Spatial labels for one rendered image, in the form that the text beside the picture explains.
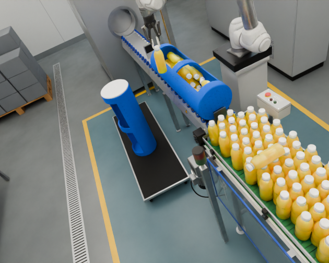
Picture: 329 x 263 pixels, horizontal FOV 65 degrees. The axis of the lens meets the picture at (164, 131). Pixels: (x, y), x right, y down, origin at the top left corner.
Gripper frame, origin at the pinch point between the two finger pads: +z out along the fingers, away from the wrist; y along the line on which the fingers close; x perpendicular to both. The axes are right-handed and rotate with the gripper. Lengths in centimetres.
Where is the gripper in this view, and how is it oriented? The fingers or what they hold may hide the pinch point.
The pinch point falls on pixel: (155, 43)
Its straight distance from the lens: 194.5
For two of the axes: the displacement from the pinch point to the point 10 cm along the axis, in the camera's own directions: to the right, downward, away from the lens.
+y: -8.9, 4.3, -1.5
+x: 4.0, 5.8, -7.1
